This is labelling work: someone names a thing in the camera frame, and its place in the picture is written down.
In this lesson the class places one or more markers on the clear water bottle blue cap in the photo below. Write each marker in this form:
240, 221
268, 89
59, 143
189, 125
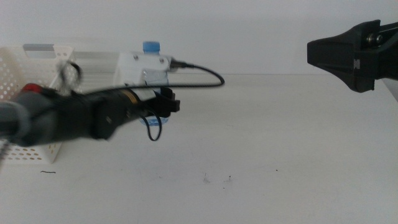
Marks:
151, 47

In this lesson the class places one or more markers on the red cola can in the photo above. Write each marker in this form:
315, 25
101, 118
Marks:
31, 88

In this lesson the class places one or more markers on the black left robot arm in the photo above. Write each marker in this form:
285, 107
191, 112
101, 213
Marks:
62, 118

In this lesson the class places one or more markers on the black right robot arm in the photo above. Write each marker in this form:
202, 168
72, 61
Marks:
351, 56

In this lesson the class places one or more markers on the white perforated plastic basket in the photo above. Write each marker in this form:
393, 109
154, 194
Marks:
28, 154

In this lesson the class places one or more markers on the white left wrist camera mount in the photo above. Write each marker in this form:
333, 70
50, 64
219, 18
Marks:
133, 68

